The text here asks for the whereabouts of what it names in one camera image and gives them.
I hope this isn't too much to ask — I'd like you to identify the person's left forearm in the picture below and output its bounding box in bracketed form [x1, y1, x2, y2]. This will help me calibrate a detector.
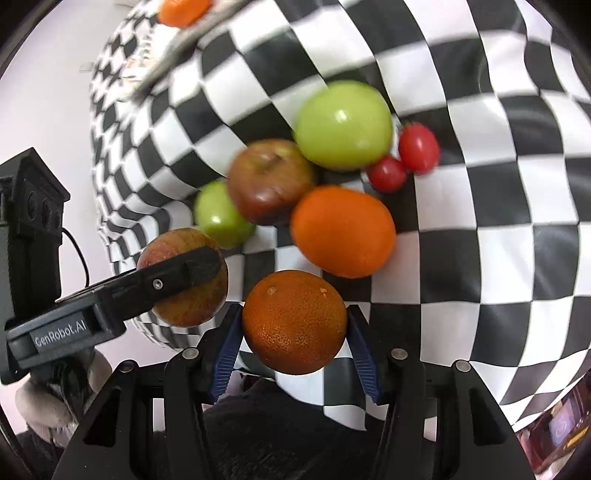
[14, 346, 114, 445]

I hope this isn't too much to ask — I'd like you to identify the red and yellow object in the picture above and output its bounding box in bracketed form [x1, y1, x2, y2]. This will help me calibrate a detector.
[515, 381, 591, 474]

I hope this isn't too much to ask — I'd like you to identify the large bright orange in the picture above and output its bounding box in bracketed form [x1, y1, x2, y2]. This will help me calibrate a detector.
[290, 185, 398, 279]

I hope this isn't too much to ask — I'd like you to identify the black cable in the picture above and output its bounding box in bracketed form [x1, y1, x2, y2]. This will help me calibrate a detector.
[61, 228, 90, 288]

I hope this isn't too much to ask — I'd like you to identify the white patterned plate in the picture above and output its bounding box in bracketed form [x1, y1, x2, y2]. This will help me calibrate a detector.
[122, 0, 241, 100]

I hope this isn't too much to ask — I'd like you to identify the dark red-brown apple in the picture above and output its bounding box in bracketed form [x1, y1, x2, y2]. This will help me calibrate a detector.
[227, 138, 317, 227]

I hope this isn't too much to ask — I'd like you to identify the person's dark clothing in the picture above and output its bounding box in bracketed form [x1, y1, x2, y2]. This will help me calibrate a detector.
[201, 376, 393, 480]

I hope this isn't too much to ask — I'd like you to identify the small green apple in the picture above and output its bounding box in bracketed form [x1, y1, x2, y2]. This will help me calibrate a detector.
[193, 180, 256, 250]

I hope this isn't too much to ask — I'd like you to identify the red cherry tomato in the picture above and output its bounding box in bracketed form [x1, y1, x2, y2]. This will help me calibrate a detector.
[398, 122, 440, 174]
[367, 156, 408, 193]

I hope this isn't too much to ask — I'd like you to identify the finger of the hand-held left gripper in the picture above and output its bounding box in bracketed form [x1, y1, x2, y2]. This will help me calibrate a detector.
[97, 246, 222, 324]

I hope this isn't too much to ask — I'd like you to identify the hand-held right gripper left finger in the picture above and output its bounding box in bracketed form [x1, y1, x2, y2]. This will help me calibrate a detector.
[51, 304, 245, 480]

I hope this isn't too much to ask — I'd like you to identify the dark textured orange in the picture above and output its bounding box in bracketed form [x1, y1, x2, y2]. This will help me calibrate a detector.
[242, 270, 348, 376]

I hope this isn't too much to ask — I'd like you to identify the red striped apple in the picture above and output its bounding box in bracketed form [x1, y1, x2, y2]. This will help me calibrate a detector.
[137, 227, 230, 328]

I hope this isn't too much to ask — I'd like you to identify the large green apple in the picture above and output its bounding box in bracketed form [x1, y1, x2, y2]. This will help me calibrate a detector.
[294, 80, 394, 171]

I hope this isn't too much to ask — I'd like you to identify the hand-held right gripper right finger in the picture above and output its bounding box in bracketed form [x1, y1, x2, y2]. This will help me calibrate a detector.
[346, 305, 539, 480]

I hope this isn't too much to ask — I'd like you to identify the black and white checkered tablecloth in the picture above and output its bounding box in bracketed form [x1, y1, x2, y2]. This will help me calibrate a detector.
[90, 0, 591, 432]

